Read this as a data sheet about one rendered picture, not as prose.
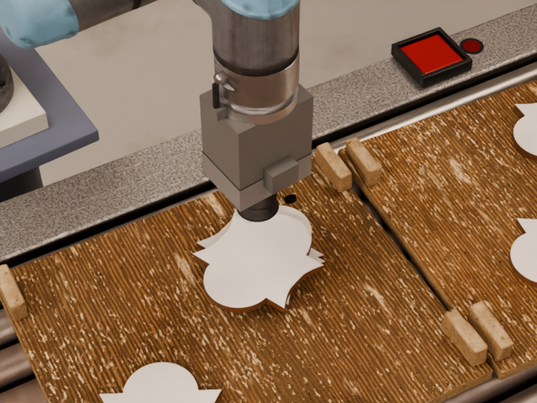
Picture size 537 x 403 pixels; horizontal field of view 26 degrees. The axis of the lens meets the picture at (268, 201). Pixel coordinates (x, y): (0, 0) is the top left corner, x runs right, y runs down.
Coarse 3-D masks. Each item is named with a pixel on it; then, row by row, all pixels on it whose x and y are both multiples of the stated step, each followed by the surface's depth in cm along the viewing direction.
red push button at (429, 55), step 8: (424, 40) 152; (432, 40) 152; (440, 40) 152; (400, 48) 151; (408, 48) 151; (416, 48) 151; (424, 48) 151; (432, 48) 151; (440, 48) 151; (448, 48) 151; (408, 56) 150; (416, 56) 150; (424, 56) 150; (432, 56) 150; (440, 56) 150; (448, 56) 150; (456, 56) 150; (416, 64) 149; (424, 64) 149; (432, 64) 149; (440, 64) 149; (448, 64) 149; (424, 72) 148
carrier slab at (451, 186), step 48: (528, 96) 144; (384, 144) 138; (432, 144) 138; (480, 144) 138; (384, 192) 133; (432, 192) 133; (480, 192) 133; (528, 192) 133; (432, 240) 128; (480, 240) 128; (432, 288) 126; (480, 288) 124; (528, 288) 124; (528, 336) 120
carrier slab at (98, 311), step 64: (320, 192) 133; (64, 256) 127; (128, 256) 127; (192, 256) 127; (384, 256) 127; (64, 320) 121; (128, 320) 121; (192, 320) 121; (256, 320) 121; (320, 320) 121; (384, 320) 121; (64, 384) 116; (256, 384) 116; (320, 384) 116; (384, 384) 116; (448, 384) 116
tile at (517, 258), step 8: (520, 224) 129; (528, 224) 129; (536, 224) 129; (528, 232) 128; (536, 232) 128; (520, 240) 127; (528, 240) 127; (536, 240) 127; (512, 248) 126; (520, 248) 126; (528, 248) 126; (536, 248) 126; (512, 256) 126; (520, 256) 126; (528, 256) 126; (536, 256) 126; (512, 264) 125; (520, 264) 125; (528, 264) 125; (536, 264) 125; (520, 272) 124; (528, 272) 124; (536, 272) 124; (528, 280) 124; (536, 280) 123
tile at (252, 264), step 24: (288, 216) 127; (240, 240) 125; (264, 240) 125; (288, 240) 125; (216, 264) 122; (240, 264) 122; (264, 264) 122; (288, 264) 122; (312, 264) 122; (216, 288) 120; (240, 288) 120; (264, 288) 120; (288, 288) 120; (240, 312) 119
